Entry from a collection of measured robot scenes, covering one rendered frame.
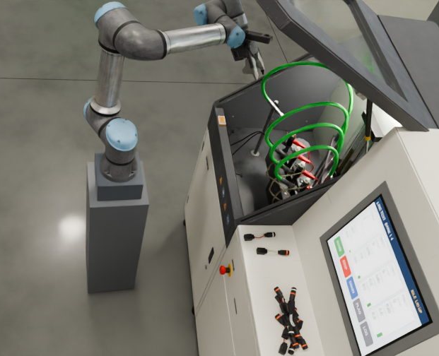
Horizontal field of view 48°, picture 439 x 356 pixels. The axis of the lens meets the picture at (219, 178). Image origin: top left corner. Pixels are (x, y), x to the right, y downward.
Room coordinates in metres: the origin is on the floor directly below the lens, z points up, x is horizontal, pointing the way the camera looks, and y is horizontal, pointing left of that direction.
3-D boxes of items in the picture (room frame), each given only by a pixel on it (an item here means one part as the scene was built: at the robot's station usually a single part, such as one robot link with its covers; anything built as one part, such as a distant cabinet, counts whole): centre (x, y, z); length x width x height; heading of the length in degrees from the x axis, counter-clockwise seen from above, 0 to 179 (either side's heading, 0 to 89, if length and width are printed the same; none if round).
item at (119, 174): (1.22, 0.40, 0.95); 0.15 x 0.15 x 0.10
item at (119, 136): (1.23, 0.41, 1.07); 0.13 x 0.12 x 0.14; 52
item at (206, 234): (1.42, 0.01, 0.44); 0.65 x 0.02 x 0.68; 22
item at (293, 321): (0.78, -0.37, 1.01); 0.23 x 0.11 x 0.06; 22
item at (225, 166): (1.43, -0.01, 0.87); 0.62 x 0.04 x 0.16; 22
